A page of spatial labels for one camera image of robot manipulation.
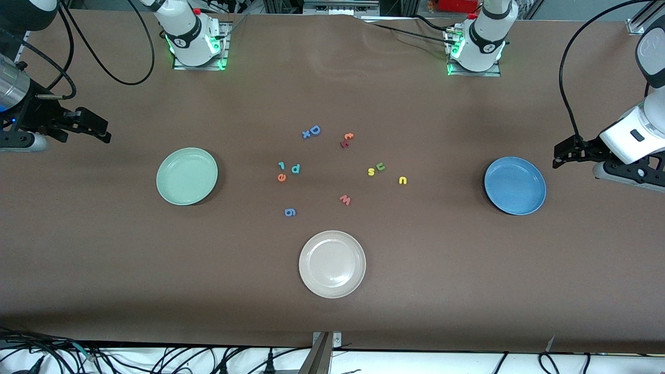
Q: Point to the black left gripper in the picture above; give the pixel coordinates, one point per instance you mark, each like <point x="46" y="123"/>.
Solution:
<point x="586" y="147"/>

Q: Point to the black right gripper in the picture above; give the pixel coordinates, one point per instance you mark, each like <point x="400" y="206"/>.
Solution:
<point x="37" y="113"/>

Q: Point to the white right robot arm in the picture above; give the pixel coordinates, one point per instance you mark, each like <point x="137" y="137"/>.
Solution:
<point x="187" y="31"/>

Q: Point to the blue plate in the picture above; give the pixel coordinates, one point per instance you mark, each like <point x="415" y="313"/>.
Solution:
<point x="514" y="186"/>

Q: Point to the green plate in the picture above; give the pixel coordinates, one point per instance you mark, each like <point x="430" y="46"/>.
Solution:
<point x="187" y="176"/>

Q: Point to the aluminium corner profile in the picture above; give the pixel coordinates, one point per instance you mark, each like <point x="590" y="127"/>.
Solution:
<point x="641" y="21"/>

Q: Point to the brown table cover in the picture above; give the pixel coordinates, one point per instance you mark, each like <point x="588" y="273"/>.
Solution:
<point x="441" y="285"/>

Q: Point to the red box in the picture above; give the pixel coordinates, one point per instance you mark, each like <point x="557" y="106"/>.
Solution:
<point x="457" y="5"/>

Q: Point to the white paper tag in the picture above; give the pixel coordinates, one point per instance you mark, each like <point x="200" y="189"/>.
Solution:
<point x="551" y="344"/>

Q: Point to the pink foam letter w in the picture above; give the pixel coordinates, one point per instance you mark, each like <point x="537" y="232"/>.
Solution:
<point x="345" y="200"/>

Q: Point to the blue foam letter D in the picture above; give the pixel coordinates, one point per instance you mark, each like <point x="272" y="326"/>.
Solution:
<point x="312" y="130"/>

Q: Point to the cream plate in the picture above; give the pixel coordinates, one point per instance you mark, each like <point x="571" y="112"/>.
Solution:
<point x="332" y="265"/>

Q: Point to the grey metal device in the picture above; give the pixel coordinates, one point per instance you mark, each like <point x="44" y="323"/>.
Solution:
<point x="340" y="8"/>

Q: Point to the aluminium frame rail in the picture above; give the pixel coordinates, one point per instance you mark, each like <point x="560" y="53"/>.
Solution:
<point x="22" y="47"/>

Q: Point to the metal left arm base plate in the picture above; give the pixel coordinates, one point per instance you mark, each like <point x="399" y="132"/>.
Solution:
<point x="491" y="73"/>

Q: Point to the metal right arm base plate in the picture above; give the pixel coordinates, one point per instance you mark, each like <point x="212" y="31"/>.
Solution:
<point x="227" y="47"/>

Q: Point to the aluminium bracket profile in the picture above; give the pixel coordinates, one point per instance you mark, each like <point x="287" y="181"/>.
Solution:
<point x="321" y="358"/>

